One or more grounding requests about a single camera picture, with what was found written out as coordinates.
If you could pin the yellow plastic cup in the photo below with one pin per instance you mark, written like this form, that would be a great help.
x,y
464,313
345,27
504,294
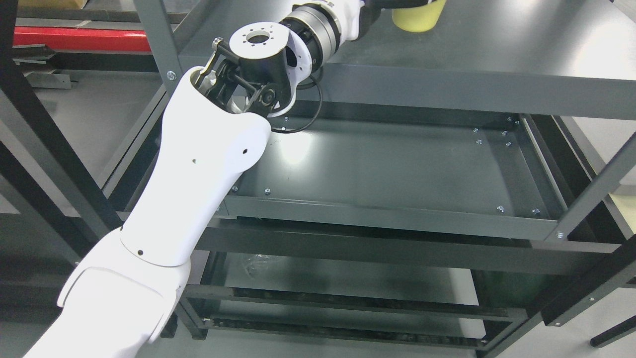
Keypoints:
x,y
419,19

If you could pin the black metal shelf rack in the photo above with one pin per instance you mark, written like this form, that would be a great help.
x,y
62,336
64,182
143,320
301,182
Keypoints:
x,y
439,200

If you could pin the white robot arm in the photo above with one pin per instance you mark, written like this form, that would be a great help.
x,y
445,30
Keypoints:
x,y
198,164

